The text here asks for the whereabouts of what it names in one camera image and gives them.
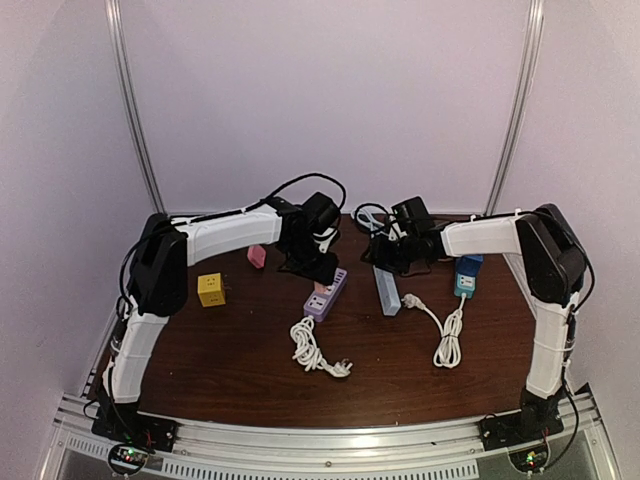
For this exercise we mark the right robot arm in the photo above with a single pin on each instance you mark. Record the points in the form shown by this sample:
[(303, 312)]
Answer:
[(554, 260)]

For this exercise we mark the light blue power strip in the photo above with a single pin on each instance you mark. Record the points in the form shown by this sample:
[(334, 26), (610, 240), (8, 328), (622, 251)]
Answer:
[(387, 291)]

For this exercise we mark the left aluminium frame post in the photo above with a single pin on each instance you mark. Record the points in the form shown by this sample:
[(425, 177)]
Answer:
[(123, 71)]

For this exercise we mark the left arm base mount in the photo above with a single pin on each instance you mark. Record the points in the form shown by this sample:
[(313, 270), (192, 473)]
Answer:
[(125, 424)]

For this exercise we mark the yellow cube adapter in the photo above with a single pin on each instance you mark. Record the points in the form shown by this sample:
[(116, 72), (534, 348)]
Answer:
[(211, 290)]

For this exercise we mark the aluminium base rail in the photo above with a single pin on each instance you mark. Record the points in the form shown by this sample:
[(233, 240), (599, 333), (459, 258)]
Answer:
[(436, 450)]

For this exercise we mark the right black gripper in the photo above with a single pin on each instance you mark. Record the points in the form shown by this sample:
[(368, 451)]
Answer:
[(380, 258)]

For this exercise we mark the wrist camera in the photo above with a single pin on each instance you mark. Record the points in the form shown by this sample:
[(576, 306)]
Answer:
[(413, 216), (321, 212)]

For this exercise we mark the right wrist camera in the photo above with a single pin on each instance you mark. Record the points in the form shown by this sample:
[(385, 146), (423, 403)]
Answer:
[(413, 216)]

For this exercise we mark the teal blue socket box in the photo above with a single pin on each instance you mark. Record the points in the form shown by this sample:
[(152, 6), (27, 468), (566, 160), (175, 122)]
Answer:
[(466, 271)]

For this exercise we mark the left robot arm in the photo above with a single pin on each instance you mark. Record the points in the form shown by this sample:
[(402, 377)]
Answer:
[(157, 285)]

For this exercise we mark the purple power strip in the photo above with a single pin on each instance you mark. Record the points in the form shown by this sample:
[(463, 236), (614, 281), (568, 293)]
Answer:
[(319, 304)]

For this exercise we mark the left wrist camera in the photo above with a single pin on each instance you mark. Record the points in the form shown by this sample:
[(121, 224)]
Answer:
[(321, 212)]

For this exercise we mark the right aluminium frame post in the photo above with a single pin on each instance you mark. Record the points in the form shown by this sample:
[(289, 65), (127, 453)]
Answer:
[(529, 60)]

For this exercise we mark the pink flat adapter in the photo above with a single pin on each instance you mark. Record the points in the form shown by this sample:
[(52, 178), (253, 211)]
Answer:
[(256, 255)]

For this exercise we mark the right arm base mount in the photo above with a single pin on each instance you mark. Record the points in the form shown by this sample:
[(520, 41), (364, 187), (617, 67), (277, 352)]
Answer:
[(537, 416)]

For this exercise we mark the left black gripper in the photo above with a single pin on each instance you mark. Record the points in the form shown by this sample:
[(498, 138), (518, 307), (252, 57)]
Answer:
[(323, 275)]

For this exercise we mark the pink charger plug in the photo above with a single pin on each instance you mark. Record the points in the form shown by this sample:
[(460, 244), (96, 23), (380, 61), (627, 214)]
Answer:
[(321, 289)]

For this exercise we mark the aluminium frame post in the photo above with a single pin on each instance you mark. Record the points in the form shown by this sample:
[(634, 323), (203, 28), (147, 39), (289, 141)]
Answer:
[(123, 71), (529, 60)]

